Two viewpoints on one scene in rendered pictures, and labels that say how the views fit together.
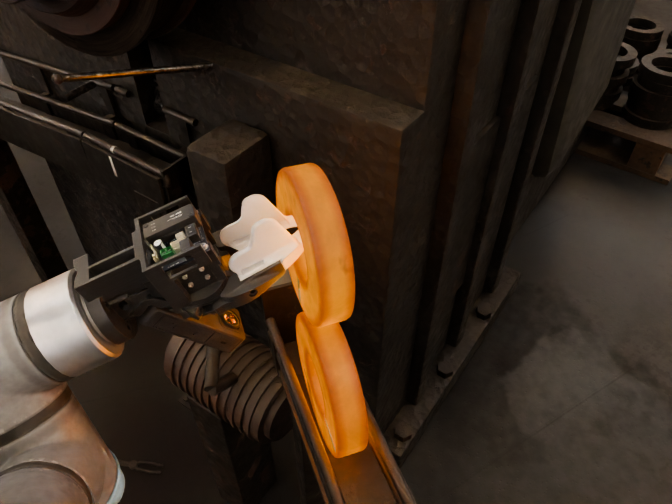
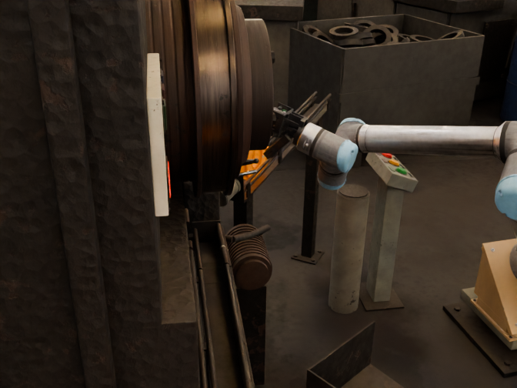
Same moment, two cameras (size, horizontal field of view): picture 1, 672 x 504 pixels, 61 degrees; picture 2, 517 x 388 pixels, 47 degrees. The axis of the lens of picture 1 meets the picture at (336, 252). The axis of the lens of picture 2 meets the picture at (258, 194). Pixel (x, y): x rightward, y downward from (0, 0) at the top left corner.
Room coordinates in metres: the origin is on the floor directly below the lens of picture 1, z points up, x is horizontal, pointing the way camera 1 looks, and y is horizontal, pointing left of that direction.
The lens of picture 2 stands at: (1.61, 1.32, 1.48)
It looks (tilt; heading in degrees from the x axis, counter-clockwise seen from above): 26 degrees down; 225
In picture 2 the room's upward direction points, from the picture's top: 1 degrees clockwise
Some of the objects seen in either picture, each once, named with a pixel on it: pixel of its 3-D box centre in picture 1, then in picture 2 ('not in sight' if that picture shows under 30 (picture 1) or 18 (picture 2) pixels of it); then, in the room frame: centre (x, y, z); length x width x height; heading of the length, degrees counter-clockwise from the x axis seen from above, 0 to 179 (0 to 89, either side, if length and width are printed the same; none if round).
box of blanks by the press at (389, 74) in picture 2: not in sight; (372, 83); (-1.65, -0.91, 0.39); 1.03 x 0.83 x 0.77; 160
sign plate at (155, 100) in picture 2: not in sight; (158, 128); (1.10, 0.57, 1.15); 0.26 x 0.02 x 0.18; 55
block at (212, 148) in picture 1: (239, 203); (200, 214); (0.69, 0.15, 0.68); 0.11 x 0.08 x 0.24; 145
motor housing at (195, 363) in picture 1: (249, 438); (247, 308); (0.51, 0.16, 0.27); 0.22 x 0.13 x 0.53; 55
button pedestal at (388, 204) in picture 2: not in sight; (385, 232); (-0.18, 0.22, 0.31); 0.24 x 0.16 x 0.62; 55
